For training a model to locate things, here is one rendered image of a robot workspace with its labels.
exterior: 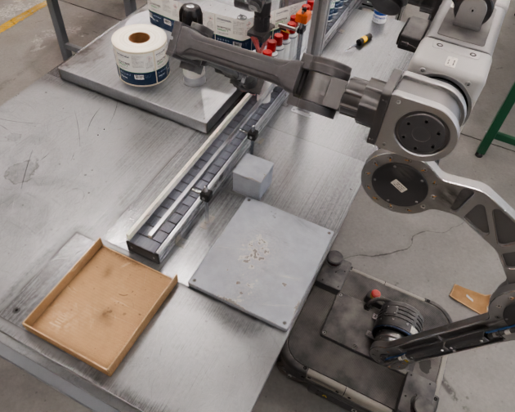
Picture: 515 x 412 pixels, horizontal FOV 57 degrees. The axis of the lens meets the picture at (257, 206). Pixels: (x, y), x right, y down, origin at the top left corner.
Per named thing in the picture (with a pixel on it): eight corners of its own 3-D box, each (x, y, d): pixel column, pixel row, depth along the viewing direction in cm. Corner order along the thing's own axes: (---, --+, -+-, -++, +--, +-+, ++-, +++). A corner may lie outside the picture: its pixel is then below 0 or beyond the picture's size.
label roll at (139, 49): (108, 79, 180) (100, 45, 169) (133, 52, 193) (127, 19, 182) (156, 91, 177) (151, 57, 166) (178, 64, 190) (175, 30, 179)
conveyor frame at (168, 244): (327, 10, 235) (329, 1, 231) (348, 16, 232) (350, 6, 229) (127, 249, 136) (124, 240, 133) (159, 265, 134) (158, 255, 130)
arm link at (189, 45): (148, 55, 105) (161, 9, 103) (185, 68, 117) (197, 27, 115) (325, 117, 87) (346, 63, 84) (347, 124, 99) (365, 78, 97)
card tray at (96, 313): (101, 244, 137) (99, 236, 134) (178, 281, 131) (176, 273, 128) (26, 329, 119) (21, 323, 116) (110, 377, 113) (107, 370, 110)
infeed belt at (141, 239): (330, 9, 234) (331, 1, 231) (346, 14, 232) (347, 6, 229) (131, 249, 135) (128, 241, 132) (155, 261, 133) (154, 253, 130)
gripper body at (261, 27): (246, 37, 166) (247, 16, 161) (259, 24, 172) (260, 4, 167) (262, 42, 165) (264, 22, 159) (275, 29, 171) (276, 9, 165)
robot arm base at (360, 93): (373, 147, 87) (391, 93, 78) (333, 132, 89) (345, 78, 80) (386, 121, 93) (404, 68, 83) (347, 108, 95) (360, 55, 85)
